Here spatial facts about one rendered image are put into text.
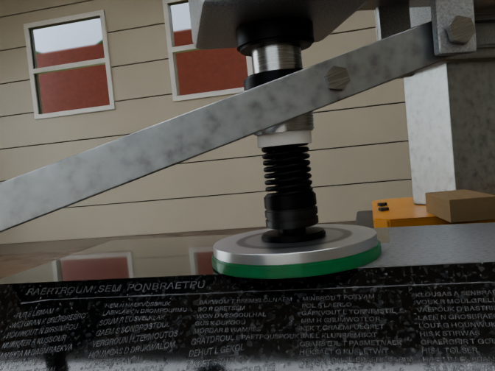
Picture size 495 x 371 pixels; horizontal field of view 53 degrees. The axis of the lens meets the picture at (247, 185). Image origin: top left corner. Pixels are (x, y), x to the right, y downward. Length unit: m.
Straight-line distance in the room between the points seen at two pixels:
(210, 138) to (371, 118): 6.22
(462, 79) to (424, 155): 0.22
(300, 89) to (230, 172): 6.41
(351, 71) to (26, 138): 7.93
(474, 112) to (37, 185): 1.11
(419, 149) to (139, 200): 6.29
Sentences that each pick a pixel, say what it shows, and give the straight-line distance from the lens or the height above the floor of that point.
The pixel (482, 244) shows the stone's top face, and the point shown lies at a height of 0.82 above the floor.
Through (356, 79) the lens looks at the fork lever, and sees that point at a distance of 0.62.
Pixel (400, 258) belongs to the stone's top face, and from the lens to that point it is 0.63.
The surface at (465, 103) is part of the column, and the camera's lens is 1.40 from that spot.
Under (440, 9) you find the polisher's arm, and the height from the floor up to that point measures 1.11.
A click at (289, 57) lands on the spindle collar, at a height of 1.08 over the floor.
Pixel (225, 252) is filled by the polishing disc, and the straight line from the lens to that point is 0.60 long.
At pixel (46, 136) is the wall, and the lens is 8.22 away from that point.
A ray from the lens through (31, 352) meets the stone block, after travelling 0.67.
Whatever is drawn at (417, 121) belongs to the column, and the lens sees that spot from 1.48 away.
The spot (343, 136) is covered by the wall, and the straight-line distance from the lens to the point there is 6.76.
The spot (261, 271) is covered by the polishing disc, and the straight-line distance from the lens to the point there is 0.56.
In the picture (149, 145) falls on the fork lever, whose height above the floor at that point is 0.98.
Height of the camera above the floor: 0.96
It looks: 3 degrees down
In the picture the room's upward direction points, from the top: 6 degrees counter-clockwise
